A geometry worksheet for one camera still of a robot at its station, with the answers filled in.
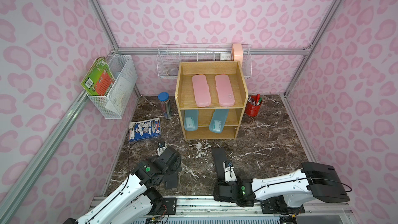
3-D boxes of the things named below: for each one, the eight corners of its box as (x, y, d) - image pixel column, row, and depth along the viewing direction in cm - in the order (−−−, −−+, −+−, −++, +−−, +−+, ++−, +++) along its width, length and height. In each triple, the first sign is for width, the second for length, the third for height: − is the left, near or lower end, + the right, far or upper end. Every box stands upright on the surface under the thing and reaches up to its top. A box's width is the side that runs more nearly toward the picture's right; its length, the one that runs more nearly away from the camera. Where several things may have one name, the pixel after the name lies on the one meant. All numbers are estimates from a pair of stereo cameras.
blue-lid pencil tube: (163, 119, 108) (156, 100, 93) (165, 111, 112) (159, 92, 97) (170, 119, 108) (165, 100, 93) (172, 111, 112) (166, 92, 97)
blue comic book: (130, 141, 98) (127, 139, 95) (131, 125, 106) (129, 122, 103) (161, 135, 100) (159, 132, 98) (160, 119, 109) (159, 116, 106)
